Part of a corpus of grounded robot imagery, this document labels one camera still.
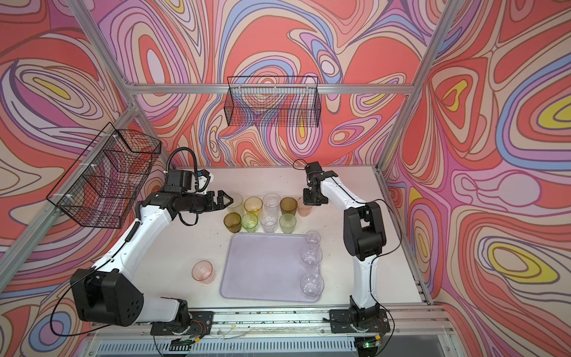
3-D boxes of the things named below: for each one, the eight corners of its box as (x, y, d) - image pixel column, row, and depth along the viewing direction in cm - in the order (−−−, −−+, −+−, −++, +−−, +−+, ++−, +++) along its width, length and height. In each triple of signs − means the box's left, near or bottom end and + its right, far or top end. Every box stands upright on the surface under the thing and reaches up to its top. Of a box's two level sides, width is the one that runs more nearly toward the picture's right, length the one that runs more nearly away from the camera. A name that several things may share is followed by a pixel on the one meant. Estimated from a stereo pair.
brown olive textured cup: (280, 220, 101) (279, 209, 94) (280, 208, 105) (280, 196, 98) (297, 220, 101) (297, 209, 94) (296, 208, 105) (297, 196, 98)
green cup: (243, 233, 97) (240, 225, 91) (244, 221, 101) (242, 213, 95) (258, 233, 97) (256, 225, 91) (259, 221, 101) (257, 213, 95)
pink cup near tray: (195, 285, 83) (189, 279, 78) (200, 267, 88) (194, 260, 82) (214, 285, 83) (209, 279, 78) (217, 267, 88) (213, 260, 82)
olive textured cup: (226, 233, 97) (222, 224, 91) (228, 221, 100) (225, 212, 95) (242, 233, 97) (239, 224, 91) (244, 221, 101) (241, 212, 95)
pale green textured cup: (279, 234, 96) (279, 226, 91) (279, 221, 100) (279, 213, 95) (295, 234, 96) (296, 226, 91) (295, 221, 100) (296, 213, 95)
